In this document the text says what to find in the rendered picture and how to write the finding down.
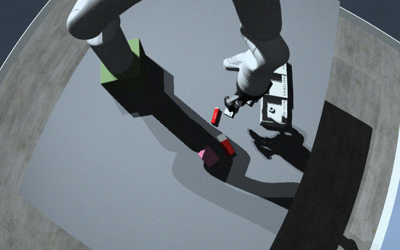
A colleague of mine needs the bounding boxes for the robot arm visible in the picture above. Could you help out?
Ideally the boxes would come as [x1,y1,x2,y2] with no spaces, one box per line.
[67,0,290,96]

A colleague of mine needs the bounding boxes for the red and white eraser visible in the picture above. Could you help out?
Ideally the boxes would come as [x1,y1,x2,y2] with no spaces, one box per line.
[217,133,235,157]

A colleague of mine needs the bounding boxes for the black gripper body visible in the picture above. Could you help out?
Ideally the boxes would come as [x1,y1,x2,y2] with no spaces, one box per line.
[234,80,265,101]

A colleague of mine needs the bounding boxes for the white domino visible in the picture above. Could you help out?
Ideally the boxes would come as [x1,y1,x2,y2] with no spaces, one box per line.
[224,108,233,117]

